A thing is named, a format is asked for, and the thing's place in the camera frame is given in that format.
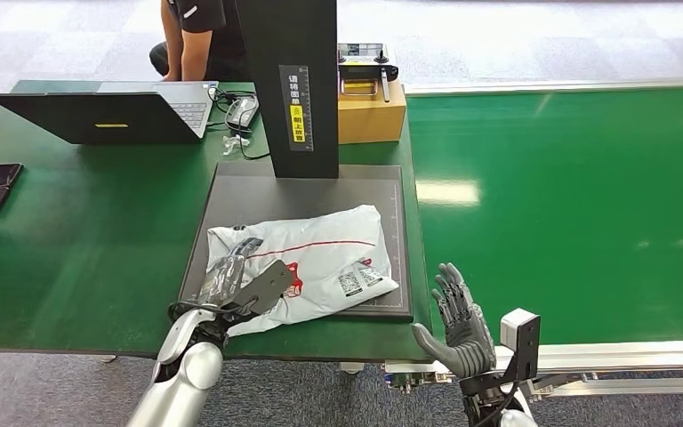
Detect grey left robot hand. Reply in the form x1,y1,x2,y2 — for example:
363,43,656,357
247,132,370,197
198,237,295,317

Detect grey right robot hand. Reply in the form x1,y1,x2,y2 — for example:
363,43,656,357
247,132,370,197
411,262,498,380

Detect white plastic mailer package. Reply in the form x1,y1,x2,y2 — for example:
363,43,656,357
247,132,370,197
205,204,400,338

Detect black weighing device with column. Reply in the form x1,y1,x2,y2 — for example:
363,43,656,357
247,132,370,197
177,0,414,323

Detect clear plastic scrap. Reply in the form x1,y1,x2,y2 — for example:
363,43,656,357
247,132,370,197
221,133,252,157

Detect green table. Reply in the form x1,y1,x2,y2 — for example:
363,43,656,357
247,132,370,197
0,79,436,376

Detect green conveyor belt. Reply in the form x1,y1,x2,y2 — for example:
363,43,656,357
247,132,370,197
385,77,683,397

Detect black power adapter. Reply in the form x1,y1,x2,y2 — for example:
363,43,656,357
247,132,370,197
226,95,261,132

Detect brown cardboard box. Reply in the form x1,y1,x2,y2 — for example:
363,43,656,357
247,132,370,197
337,77,408,146

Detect grey open laptop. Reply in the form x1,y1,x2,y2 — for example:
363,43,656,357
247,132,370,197
0,80,220,146

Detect black remote controller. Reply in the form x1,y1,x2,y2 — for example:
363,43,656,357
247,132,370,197
337,42,400,105

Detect person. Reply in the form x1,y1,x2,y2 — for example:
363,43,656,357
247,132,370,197
149,0,254,83

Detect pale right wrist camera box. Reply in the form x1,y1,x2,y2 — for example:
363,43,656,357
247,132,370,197
499,308,542,382

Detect black cable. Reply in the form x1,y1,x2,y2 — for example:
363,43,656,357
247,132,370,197
206,85,272,161

